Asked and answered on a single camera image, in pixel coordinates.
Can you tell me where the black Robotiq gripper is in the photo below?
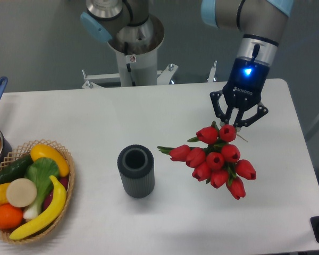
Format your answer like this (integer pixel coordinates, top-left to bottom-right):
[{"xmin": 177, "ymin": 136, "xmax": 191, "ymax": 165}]
[{"xmin": 209, "ymin": 58, "xmax": 270, "ymax": 132}]

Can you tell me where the red tulip bouquet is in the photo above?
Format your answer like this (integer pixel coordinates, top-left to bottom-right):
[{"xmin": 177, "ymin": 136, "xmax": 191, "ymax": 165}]
[{"xmin": 157, "ymin": 122, "xmax": 256, "ymax": 200}]

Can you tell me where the dark grey ribbed vase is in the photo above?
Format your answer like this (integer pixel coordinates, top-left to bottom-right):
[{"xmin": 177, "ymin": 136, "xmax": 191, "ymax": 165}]
[{"xmin": 117, "ymin": 144, "xmax": 155, "ymax": 199}]

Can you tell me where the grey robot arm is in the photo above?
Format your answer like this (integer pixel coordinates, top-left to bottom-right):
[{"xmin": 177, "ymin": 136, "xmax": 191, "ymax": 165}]
[{"xmin": 80, "ymin": 1, "xmax": 293, "ymax": 130}]

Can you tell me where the dark red vegetable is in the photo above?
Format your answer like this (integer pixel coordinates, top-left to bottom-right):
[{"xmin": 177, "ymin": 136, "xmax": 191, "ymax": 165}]
[{"xmin": 43, "ymin": 177, "xmax": 69, "ymax": 211}]

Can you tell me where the yellow banana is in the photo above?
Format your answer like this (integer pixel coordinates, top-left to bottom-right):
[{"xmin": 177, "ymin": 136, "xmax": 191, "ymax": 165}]
[{"xmin": 9, "ymin": 175, "xmax": 66, "ymax": 241}]

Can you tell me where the yellow squash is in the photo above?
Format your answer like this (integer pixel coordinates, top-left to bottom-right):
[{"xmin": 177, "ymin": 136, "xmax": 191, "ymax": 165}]
[{"xmin": 30, "ymin": 143, "xmax": 70, "ymax": 177}]

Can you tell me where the green bok choy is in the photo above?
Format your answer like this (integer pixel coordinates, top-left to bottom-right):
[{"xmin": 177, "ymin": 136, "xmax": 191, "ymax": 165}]
[{"xmin": 23, "ymin": 157, "xmax": 60, "ymax": 221}]

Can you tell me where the woven wicker basket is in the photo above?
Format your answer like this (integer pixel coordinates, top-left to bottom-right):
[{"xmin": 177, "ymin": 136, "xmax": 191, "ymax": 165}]
[{"xmin": 0, "ymin": 139, "xmax": 75, "ymax": 244}]

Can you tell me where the green cucumber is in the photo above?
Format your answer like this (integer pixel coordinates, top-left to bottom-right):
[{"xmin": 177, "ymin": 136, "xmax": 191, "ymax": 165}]
[{"xmin": 0, "ymin": 154, "xmax": 33, "ymax": 184}]

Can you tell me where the beige round disc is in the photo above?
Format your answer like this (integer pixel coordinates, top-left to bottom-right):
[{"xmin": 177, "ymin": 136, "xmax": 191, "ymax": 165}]
[{"xmin": 6, "ymin": 178, "xmax": 37, "ymax": 208}]

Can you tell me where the orange fruit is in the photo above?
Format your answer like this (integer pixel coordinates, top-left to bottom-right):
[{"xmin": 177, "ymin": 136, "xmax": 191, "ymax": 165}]
[{"xmin": 0, "ymin": 203, "xmax": 23, "ymax": 230}]

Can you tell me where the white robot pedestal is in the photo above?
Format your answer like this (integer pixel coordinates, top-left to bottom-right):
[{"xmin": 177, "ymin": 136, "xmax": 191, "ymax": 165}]
[{"xmin": 81, "ymin": 13, "xmax": 218, "ymax": 90}]

